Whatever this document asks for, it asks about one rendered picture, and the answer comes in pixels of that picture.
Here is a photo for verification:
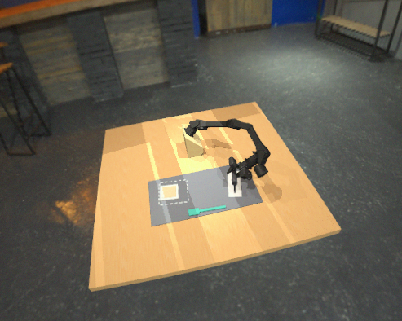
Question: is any cream square tile with dark centre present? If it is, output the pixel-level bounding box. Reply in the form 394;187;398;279
160;184;179;200

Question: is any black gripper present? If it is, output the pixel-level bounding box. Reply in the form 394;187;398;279
227;157;253;178

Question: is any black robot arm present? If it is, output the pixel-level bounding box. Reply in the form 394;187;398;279
184;118;271;180

